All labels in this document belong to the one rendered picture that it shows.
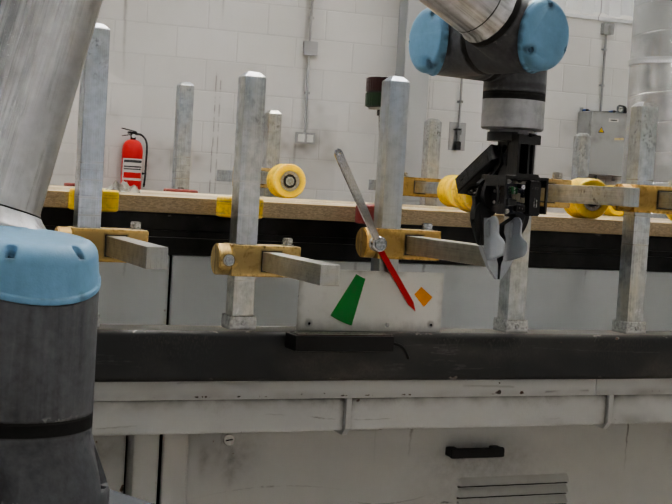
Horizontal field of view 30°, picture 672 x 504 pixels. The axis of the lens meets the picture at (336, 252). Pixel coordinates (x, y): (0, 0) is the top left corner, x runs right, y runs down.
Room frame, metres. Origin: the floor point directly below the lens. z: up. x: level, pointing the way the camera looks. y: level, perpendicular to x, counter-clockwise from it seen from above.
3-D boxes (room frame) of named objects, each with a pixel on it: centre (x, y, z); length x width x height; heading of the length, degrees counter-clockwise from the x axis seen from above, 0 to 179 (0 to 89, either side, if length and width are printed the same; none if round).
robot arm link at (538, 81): (1.81, -0.24, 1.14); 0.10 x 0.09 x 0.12; 125
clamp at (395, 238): (2.10, -0.10, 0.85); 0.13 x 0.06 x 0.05; 113
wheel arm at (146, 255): (1.86, 0.32, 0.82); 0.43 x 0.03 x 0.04; 23
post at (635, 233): (2.28, -0.54, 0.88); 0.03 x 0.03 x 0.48; 23
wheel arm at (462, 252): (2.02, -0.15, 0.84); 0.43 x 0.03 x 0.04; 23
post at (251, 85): (1.99, 0.15, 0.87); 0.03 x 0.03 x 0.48; 23
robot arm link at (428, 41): (1.74, -0.15, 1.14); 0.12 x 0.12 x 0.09; 35
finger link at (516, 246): (1.82, -0.26, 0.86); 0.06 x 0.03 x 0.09; 23
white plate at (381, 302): (2.05, -0.06, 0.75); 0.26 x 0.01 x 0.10; 113
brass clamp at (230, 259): (2.00, 0.13, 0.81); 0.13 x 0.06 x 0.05; 113
